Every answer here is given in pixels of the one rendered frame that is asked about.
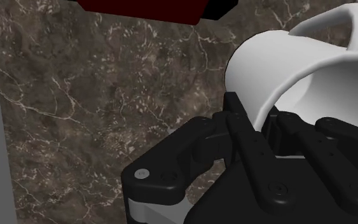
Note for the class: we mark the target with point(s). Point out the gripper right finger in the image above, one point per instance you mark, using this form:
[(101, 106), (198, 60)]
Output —
[(324, 152)]

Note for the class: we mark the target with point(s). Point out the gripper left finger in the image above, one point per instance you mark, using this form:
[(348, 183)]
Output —
[(166, 155)]

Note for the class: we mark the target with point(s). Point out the white mug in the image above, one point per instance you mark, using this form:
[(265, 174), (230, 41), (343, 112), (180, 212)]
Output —
[(268, 62)]

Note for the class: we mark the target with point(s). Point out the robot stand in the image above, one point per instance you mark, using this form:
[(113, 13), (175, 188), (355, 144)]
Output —
[(141, 8)]

